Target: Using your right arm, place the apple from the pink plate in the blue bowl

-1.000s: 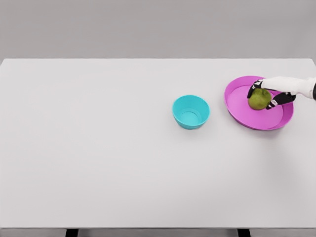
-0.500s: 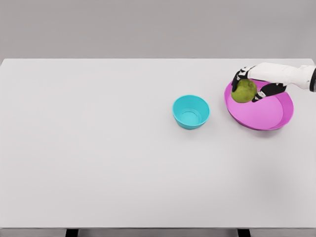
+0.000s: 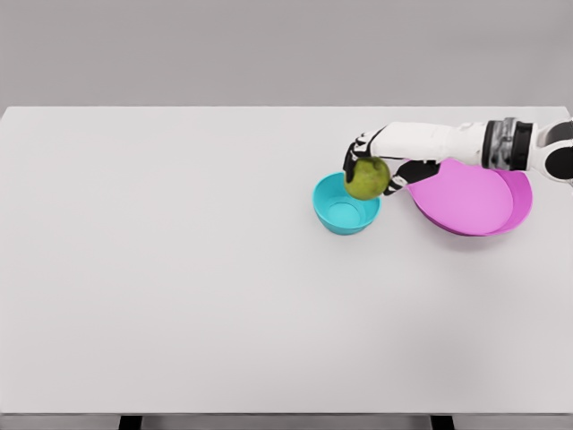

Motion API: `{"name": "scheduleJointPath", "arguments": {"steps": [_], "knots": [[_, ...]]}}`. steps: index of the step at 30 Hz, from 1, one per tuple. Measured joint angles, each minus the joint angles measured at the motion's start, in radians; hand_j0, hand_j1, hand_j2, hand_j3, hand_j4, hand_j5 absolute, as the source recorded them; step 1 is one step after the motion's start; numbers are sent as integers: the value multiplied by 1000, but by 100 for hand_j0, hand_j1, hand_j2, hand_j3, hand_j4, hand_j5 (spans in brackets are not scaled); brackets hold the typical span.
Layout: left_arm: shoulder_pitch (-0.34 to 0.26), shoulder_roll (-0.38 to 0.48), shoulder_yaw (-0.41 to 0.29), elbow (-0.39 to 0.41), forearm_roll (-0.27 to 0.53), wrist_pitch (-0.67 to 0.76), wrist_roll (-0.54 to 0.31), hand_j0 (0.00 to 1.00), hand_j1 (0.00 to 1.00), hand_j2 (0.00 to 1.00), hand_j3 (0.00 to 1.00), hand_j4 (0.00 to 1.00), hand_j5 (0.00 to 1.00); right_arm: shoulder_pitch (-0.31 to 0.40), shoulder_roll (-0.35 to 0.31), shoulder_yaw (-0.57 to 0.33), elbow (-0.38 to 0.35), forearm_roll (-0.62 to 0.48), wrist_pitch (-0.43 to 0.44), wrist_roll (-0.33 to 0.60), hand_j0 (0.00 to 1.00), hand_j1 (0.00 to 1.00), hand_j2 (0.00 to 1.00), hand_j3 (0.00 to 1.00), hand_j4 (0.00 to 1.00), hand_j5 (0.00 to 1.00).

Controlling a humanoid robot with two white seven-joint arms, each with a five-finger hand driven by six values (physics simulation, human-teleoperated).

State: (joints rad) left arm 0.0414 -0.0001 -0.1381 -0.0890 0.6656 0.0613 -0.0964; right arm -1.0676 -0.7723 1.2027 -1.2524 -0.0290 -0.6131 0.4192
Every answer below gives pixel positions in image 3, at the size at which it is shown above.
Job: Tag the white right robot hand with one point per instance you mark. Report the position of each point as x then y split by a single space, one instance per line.
403 141

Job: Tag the green apple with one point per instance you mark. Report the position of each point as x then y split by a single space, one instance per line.
367 178

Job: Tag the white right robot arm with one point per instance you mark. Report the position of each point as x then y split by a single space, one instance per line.
501 143

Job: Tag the pink plate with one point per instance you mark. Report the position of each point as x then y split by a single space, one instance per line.
470 201

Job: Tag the blue bowl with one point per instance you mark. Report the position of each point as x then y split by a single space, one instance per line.
342 215

